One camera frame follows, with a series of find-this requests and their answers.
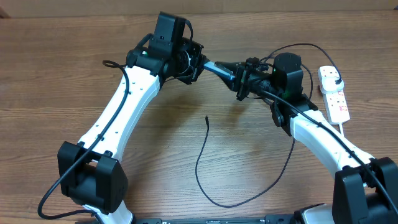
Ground blue Galaxy smartphone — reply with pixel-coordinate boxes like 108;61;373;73
203;61;236;91

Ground black charger cable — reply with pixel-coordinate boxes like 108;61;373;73
195;42;344;208

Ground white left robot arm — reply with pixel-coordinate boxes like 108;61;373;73
57;12;206;223

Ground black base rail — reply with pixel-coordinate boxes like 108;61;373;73
74;213;299;224

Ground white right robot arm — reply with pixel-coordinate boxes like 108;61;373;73
205;53;397;224

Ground white charger plug adapter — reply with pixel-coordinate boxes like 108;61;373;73
320;76;345;94

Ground white power strip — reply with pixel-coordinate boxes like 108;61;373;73
318;65;350;124

